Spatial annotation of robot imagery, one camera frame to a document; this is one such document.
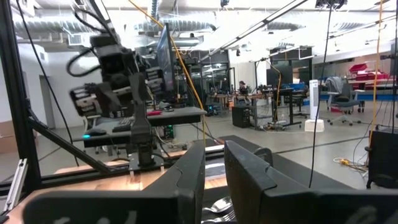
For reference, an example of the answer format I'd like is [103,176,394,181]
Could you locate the red storage bins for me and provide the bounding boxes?
[348,63,389,82]

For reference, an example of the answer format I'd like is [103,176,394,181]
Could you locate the black cabinet under table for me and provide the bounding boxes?
[231,106,252,128]

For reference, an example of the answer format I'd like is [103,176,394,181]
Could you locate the yellow plug with cords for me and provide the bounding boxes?
[333,157,368,172]

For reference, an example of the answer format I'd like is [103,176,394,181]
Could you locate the large black screen on stand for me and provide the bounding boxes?
[266,63,294,90]

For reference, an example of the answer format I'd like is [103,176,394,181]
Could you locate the black corner bracket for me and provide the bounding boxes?
[253,147,274,167]

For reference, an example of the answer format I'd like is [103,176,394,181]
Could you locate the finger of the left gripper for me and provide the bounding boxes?
[95,82,124,118]
[129,73,149,105]

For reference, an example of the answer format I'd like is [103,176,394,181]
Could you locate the black computer mouse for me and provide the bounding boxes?
[83,128,107,137]

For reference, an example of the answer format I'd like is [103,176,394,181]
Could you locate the silver metal bracket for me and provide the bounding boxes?
[3,158,29,212]

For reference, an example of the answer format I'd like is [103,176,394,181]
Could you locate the white tower fan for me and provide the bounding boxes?
[304,79,325,133]

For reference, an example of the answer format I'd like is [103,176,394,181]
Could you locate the computer monitor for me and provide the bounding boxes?
[156,23,177,94]

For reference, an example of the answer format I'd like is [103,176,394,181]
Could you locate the thick yellow hanging cable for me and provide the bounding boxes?
[129,0,208,147]

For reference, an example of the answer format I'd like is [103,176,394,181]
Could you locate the black plastic tray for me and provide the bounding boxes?
[201,185,231,224]

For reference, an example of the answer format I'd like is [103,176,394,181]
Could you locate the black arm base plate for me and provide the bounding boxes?
[128,152,165,172]

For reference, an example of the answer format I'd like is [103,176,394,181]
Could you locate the black equipment box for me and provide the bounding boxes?
[366,129,398,189]

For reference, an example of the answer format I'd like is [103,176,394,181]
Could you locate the black hanging cable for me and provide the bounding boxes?
[15,0,80,167]
[308,6,332,189]

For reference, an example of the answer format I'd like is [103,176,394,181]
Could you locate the black keyboard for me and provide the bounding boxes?
[111,116,134,133]

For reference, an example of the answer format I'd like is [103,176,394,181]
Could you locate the silver metal spoon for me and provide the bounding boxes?
[202,196,233,214]

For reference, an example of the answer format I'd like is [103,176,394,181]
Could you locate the black aluminium table frame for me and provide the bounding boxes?
[0,0,355,215]

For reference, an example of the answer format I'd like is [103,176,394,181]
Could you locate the thin yellow hanging cable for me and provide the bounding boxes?
[368,0,384,146]

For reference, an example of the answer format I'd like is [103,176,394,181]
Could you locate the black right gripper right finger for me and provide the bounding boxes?
[224,140,398,224]

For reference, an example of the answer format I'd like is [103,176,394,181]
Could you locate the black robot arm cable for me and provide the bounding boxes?
[66,48,103,78]

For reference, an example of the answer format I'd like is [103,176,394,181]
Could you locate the grey cloth on chair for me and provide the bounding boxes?
[326,76,345,94]

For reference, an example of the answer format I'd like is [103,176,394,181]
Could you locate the grey office chair on wheels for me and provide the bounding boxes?
[325,76,363,127]

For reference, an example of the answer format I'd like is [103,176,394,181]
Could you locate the cardboard box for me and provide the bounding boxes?
[0,121,18,154]

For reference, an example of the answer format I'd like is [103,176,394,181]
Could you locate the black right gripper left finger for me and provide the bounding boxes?
[21,140,206,224]

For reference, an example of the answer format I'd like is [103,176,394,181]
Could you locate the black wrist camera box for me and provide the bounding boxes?
[90,34,137,75]

